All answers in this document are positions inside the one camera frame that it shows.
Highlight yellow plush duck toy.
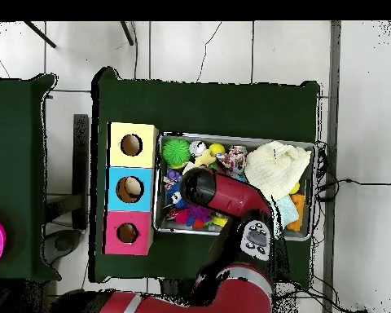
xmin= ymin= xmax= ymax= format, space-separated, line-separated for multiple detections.
xmin=183 ymin=151 xmax=219 ymax=174

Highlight pale yellow cloth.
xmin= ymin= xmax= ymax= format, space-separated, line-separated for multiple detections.
xmin=244 ymin=140 xmax=313 ymax=201

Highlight mint green cloth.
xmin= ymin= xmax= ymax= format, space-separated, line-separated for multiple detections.
xmin=274 ymin=194 xmax=301 ymax=229

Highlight wooden box three holes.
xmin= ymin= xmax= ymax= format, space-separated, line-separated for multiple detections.
xmin=103 ymin=121 xmax=160 ymax=257

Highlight small silver can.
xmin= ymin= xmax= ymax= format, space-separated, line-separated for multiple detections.
xmin=188 ymin=139 xmax=208 ymax=157

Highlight plain green spiky ball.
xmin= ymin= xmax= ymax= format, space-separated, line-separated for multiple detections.
xmin=161 ymin=137 xmax=192 ymax=170

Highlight yellow ball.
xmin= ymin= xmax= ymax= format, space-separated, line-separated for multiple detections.
xmin=209 ymin=143 xmax=226 ymax=158

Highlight purple spiky toy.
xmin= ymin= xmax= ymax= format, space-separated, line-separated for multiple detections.
xmin=185 ymin=205 xmax=213 ymax=227

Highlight colourful patterned cloth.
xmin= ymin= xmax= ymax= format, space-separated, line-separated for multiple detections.
xmin=217 ymin=145 xmax=248 ymax=177

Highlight orange plastic block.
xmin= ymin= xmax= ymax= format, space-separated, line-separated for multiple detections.
xmin=286 ymin=192 xmax=308 ymax=233

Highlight black flat panel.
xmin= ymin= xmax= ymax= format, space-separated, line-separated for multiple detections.
xmin=72 ymin=113 xmax=90 ymax=231

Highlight black tripod leg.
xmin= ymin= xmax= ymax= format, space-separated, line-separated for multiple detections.
xmin=120 ymin=20 xmax=134 ymax=46
xmin=24 ymin=20 xmax=56 ymax=49

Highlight dark green side table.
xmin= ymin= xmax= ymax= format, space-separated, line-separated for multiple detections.
xmin=0 ymin=73 xmax=59 ymax=281

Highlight shallow wire mesh bin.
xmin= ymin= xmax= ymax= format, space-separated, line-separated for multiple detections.
xmin=153 ymin=133 xmax=317 ymax=242

